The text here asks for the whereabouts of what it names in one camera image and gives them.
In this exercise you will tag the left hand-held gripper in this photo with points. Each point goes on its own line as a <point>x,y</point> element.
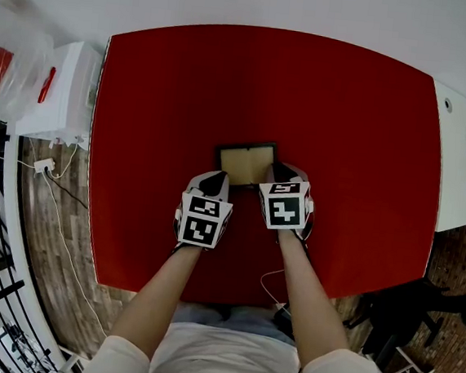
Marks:
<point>202,224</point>

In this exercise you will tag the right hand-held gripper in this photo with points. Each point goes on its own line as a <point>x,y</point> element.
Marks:
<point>284,207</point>

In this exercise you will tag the black picture frame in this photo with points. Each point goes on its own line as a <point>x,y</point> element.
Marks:
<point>243,164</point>

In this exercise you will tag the person's right forearm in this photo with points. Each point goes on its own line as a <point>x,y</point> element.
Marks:
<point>311,312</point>

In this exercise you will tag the person's left forearm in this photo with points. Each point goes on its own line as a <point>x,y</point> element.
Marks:
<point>156,297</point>

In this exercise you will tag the red table cloth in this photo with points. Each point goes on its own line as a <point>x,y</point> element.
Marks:
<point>345,123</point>

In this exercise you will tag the white power strip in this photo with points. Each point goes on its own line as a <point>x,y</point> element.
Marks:
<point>44,165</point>

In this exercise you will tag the white water dispenser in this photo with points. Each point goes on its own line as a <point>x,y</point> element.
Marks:
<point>65,96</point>

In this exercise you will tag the white side table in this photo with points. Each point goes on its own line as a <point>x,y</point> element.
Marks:
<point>457,195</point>

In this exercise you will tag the round table grommet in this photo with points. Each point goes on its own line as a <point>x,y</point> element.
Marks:
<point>448,105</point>

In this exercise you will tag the person's white t-shirt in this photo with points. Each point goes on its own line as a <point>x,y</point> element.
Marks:
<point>224,365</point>

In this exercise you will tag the black office chair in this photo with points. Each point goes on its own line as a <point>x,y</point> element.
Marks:
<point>397,316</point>

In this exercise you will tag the clear water bottle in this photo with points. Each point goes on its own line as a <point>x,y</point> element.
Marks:
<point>16,58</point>

